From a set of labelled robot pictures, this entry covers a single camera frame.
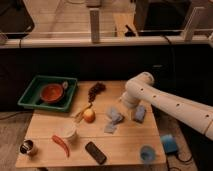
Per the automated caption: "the small white cup in tray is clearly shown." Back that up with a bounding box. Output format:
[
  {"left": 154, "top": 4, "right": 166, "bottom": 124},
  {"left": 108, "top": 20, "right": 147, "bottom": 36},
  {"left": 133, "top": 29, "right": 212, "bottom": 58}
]
[{"left": 62, "top": 81, "right": 69, "bottom": 90}]

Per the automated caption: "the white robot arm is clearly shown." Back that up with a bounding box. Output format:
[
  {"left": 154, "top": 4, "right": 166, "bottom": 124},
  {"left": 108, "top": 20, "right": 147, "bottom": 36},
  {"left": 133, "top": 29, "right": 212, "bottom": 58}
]
[{"left": 121, "top": 72, "right": 213, "bottom": 140}]

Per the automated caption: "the blue tape roll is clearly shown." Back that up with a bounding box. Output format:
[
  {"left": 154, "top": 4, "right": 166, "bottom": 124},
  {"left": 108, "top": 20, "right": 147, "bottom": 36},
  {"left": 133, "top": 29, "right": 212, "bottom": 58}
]
[{"left": 161, "top": 134, "right": 178, "bottom": 154}]

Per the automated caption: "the dark grape bunch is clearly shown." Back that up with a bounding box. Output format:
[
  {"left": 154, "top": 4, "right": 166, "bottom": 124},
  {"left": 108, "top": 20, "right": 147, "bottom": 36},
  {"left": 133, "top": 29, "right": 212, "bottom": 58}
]
[{"left": 88, "top": 82, "right": 106, "bottom": 103}]

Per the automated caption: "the light blue towel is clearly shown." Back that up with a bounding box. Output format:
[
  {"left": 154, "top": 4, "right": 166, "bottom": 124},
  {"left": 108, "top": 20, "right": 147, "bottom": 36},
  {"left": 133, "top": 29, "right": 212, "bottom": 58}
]
[{"left": 104, "top": 107, "right": 124, "bottom": 134}]

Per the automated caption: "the yellow banana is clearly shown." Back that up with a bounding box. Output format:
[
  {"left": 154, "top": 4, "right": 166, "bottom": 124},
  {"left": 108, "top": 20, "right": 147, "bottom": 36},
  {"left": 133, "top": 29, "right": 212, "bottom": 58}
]
[{"left": 73, "top": 103, "right": 92, "bottom": 123}]

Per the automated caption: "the black remote control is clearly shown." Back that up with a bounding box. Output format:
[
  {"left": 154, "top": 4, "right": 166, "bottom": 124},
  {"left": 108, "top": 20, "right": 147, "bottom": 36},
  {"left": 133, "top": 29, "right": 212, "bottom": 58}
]
[{"left": 85, "top": 142, "right": 107, "bottom": 165}]

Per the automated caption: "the orange apple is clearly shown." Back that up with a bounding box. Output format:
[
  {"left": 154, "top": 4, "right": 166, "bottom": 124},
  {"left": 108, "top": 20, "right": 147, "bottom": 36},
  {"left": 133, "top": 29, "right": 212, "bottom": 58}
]
[{"left": 83, "top": 109, "right": 95, "bottom": 123}]

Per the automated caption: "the red bowl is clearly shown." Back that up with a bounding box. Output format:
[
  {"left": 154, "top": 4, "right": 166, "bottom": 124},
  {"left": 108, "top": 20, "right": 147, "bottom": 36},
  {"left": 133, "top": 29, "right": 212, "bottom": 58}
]
[{"left": 40, "top": 83, "right": 64, "bottom": 104}]

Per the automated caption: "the red chili pepper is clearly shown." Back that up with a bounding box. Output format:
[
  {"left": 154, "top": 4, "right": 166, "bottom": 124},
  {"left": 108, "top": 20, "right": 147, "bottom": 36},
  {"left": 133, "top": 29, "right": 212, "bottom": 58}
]
[{"left": 51, "top": 135, "right": 70, "bottom": 157}]

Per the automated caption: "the green plastic tray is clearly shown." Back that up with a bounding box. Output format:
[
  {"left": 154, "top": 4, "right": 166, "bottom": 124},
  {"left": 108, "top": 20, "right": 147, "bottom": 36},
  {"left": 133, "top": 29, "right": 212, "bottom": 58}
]
[{"left": 18, "top": 75, "right": 78, "bottom": 112}]

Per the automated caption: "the metal cup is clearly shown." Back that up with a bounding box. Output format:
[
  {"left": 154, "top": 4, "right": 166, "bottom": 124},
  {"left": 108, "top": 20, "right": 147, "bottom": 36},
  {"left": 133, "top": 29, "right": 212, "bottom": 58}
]
[{"left": 19, "top": 140, "right": 37, "bottom": 156}]

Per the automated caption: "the blue plastic cup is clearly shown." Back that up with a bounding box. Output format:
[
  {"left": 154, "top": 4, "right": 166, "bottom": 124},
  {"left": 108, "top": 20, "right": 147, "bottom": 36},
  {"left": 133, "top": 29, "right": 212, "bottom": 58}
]
[{"left": 140, "top": 145, "right": 156, "bottom": 164}]

